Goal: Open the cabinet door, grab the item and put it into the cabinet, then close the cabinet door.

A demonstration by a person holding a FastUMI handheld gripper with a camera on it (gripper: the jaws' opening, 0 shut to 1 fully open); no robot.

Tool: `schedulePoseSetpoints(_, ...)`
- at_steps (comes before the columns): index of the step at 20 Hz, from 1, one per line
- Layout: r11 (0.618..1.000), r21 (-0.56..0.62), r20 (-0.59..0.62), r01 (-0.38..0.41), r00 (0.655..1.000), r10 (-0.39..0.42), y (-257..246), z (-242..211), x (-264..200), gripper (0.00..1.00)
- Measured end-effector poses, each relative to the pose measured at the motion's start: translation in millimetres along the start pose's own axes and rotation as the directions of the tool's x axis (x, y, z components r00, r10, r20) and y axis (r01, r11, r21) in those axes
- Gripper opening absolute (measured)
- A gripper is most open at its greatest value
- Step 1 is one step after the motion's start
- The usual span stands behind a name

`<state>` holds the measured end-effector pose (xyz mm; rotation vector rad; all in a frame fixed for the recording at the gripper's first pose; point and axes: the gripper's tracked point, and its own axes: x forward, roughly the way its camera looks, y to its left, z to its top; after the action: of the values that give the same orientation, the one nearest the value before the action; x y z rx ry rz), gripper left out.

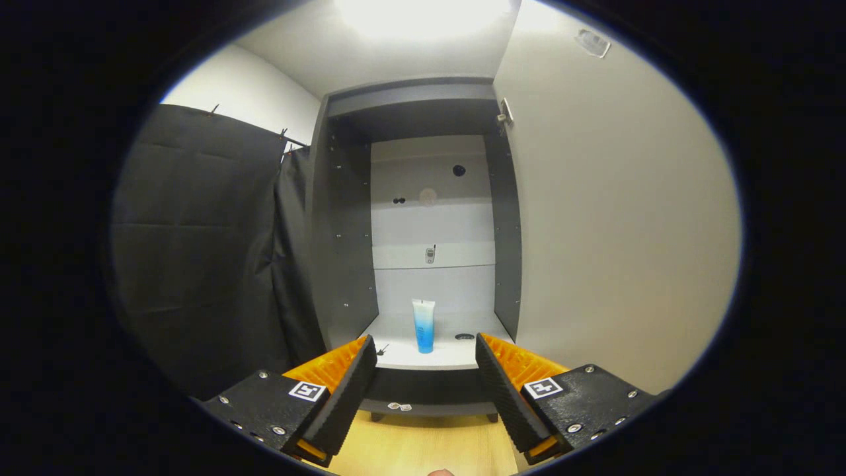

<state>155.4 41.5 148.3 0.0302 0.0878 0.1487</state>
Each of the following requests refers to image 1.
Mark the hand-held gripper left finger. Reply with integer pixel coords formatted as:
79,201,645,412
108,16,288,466
202,334,379,469

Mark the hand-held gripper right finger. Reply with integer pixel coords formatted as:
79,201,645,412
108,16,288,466
475,333,662,465

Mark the blue and white tube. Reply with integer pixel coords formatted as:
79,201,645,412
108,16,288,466
412,299,436,354

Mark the light grey cabinet door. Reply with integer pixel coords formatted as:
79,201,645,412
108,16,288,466
492,0,744,397

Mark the dark grey cabinet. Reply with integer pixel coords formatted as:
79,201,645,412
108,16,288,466
307,76,523,424

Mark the black backdrop cloth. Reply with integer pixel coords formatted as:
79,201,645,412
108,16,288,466
109,102,328,401

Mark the large ceiling light panel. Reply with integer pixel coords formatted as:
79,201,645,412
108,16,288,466
334,0,519,40

